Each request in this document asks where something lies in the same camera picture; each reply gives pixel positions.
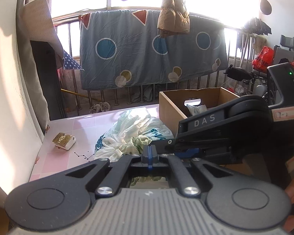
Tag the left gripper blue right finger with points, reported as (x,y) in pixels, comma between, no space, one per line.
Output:
(157,161)

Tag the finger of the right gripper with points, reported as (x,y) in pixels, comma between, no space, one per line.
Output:
(164,145)
(190,153)

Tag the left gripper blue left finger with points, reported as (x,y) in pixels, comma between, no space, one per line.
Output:
(140,161)

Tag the green floral scrunchie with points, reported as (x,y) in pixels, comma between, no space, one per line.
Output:
(135,146)

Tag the white plastic shopping bag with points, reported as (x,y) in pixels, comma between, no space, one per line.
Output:
(131,123)

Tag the cotton swab white packet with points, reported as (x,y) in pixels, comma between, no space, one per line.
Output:
(196,110)

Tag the cardboard box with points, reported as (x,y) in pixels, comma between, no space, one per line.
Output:
(172,104)

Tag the red plastic bag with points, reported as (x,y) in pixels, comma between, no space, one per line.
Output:
(263,60)

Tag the small gold brown box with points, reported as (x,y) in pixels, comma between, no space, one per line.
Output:
(64,141)

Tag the yellow broom stick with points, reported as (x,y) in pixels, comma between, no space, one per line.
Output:
(79,94)

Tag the blue circle patterned quilt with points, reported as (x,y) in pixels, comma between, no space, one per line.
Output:
(123,48)

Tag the blue polka dot cloth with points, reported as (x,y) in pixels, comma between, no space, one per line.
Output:
(70,63)

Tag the hanging beige jacket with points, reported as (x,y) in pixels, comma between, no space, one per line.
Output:
(173,19)

